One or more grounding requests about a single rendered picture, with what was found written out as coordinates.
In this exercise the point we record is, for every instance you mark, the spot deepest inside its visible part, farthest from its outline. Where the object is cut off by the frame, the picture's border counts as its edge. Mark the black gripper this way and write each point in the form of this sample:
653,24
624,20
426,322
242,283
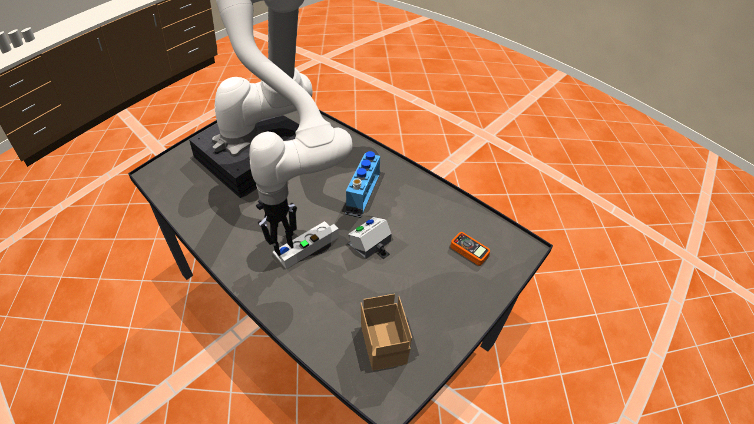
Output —
279,211

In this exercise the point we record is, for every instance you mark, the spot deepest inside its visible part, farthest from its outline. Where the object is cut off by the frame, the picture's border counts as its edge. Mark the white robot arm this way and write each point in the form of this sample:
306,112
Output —
239,104

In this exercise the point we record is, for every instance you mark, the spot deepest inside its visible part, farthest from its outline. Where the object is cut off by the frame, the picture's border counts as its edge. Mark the dark grey table edge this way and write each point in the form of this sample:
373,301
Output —
412,162

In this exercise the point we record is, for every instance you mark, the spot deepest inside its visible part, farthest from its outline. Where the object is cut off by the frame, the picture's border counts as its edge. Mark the orange digital multimeter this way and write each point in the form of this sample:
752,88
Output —
470,248

